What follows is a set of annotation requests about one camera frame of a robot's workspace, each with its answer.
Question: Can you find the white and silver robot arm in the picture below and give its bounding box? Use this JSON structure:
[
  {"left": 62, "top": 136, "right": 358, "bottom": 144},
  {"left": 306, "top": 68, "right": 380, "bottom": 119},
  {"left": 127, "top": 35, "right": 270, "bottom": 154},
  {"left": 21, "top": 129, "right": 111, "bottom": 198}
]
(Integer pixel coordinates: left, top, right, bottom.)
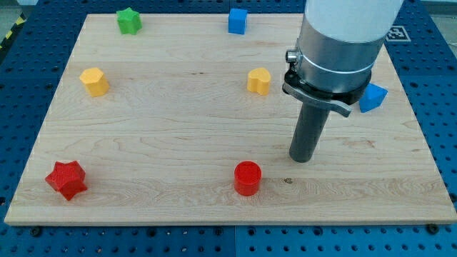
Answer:
[{"left": 283, "top": 0, "right": 403, "bottom": 116}]

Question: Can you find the yellow heart block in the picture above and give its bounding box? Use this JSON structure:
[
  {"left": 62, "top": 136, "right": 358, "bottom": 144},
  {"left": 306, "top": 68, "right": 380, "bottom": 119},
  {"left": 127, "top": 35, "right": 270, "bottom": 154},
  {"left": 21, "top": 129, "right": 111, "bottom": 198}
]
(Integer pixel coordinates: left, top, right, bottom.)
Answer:
[{"left": 246, "top": 67, "right": 271, "bottom": 96}]

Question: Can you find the light wooden board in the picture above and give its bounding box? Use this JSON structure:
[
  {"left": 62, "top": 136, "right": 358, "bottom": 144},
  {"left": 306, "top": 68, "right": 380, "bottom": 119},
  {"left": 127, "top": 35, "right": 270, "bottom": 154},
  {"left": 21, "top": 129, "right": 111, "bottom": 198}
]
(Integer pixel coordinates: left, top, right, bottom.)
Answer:
[{"left": 5, "top": 14, "right": 456, "bottom": 226}]

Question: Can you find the red cylinder block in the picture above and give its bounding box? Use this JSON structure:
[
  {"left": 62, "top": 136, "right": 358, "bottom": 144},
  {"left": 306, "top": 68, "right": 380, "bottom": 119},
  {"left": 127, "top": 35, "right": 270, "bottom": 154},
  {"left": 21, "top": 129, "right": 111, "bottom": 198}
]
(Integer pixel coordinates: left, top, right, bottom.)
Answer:
[{"left": 233, "top": 161, "right": 262, "bottom": 196}]

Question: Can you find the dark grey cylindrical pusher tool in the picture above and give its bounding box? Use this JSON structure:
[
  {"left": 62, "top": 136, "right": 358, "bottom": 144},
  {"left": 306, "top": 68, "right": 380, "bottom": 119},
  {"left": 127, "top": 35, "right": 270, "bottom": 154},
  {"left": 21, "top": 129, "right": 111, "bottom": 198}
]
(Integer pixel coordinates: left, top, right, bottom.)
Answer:
[{"left": 289, "top": 104, "right": 329, "bottom": 163}]

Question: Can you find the blue cube block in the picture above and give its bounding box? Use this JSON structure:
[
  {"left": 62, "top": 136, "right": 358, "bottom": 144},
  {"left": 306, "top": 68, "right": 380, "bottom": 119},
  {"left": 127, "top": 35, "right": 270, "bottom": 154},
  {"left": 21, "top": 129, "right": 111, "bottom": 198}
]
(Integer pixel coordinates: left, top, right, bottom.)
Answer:
[{"left": 228, "top": 9, "right": 248, "bottom": 35}]

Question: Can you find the yellow hexagon block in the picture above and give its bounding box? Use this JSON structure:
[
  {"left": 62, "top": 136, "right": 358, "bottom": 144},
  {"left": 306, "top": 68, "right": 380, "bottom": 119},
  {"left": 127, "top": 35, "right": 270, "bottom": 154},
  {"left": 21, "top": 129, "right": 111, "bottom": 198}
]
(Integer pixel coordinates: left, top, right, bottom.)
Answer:
[{"left": 79, "top": 67, "right": 109, "bottom": 97}]

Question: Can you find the green star block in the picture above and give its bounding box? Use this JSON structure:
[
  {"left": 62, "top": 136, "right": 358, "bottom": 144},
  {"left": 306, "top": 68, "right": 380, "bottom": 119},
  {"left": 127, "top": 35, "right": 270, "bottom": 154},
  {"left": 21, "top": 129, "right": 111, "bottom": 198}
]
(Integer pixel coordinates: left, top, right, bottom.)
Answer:
[{"left": 116, "top": 7, "right": 142, "bottom": 35}]

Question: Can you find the blue triangle block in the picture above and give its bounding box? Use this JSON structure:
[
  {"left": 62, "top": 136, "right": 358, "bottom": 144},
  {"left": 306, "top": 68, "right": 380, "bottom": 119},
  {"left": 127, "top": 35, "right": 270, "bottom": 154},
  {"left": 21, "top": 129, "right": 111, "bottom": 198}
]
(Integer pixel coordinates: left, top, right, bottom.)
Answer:
[{"left": 359, "top": 84, "right": 388, "bottom": 113}]

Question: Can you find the red star block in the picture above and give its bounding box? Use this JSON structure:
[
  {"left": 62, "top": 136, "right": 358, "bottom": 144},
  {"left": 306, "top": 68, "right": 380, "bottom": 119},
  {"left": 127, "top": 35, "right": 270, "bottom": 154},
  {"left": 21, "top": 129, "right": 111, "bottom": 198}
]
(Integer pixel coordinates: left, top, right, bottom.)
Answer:
[{"left": 45, "top": 161, "right": 88, "bottom": 201}]

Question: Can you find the black and white fiducial marker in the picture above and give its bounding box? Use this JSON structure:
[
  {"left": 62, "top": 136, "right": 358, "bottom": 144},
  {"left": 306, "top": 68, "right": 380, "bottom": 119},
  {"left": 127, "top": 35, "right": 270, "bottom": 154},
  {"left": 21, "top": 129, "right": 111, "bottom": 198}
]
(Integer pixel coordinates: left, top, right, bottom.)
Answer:
[{"left": 386, "top": 25, "right": 411, "bottom": 42}]

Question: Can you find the yellow and black hazard tape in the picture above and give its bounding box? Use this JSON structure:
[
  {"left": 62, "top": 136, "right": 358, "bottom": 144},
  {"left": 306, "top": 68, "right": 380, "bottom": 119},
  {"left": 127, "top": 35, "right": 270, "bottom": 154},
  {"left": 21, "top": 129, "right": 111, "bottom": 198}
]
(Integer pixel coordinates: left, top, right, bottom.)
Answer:
[{"left": 1, "top": 12, "right": 26, "bottom": 51}]

